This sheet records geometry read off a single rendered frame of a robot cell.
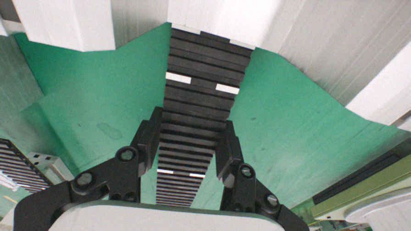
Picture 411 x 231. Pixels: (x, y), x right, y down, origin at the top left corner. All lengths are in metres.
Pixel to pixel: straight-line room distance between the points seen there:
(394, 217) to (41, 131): 0.54
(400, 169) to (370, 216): 0.13
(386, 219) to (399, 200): 0.04
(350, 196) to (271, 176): 0.19
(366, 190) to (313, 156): 0.16
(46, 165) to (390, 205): 0.55
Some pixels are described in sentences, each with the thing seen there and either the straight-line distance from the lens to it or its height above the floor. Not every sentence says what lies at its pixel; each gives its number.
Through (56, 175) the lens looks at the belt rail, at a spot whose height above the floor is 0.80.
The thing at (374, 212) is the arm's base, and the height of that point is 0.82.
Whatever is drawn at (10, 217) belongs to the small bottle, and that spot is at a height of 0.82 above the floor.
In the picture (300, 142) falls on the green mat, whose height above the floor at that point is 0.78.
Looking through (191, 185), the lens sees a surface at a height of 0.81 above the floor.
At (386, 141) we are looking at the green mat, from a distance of 0.29.
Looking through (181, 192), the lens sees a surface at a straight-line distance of 0.20.
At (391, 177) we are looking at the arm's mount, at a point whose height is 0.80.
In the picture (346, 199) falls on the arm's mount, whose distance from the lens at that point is 0.41.
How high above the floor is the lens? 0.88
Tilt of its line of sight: 50 degrees down
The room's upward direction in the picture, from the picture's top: 180 degrees counter-clockwise
